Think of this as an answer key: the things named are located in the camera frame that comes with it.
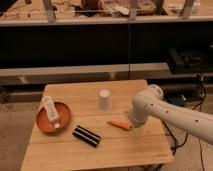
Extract orange pepper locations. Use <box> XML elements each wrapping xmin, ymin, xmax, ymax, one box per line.
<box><xmin>108</xmin><ymin>121</ymin><xmax>132</xmax><ymax>131</ymax></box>

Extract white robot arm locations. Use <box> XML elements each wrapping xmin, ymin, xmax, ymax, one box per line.
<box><xmin>128</xmin><ymin>84</ymin><xmax>213</xmax><ymax>145</ymax></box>

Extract translucent plastic cup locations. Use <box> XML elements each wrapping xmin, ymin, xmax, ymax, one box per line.
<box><xmin>98</xmin><ymin>89</ymin><xmax>112</xmax><ymax>110</ymax></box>

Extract blue black device on floor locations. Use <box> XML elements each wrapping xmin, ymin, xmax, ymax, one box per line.
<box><xmin>165</xmin><ymin>94</ymin><xmax>185</xmax><ymax>107</ymax></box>

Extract black striped box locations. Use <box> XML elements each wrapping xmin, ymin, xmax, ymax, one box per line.
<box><xmin>72</xmin><ymin>125</ymin><xmax>101</xmax><ymax>147</ymax></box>

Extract orange bowl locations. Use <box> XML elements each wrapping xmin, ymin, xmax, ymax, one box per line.
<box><xmin>36</xmin><ymin>102</ymin><xmax>71</xmax><ymax>133</ymax></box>

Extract dark box on shelf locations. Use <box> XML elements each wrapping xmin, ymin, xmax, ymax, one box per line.
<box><xmin>167</xmin><ymin>48</ymin><xmax>213</xmax><ymax>74</ymax></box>

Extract white tube bottle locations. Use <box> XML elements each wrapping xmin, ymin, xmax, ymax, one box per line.
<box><xmin>42</xmin><ymin>96</ymin><xmax>60</xmax><ymax>129</ymax></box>

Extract black vertical cable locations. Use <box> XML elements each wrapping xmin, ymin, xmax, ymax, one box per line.
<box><xmin>127</xmin><ymin>14</ymin><xmax>132</xmax><ymax>80</ymax></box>

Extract black cable on floor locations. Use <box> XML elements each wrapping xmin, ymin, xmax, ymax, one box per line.
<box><xmin>157</xmin><ymin>74</ymin><xmax>208</xmax><ymax>171</ymax></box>

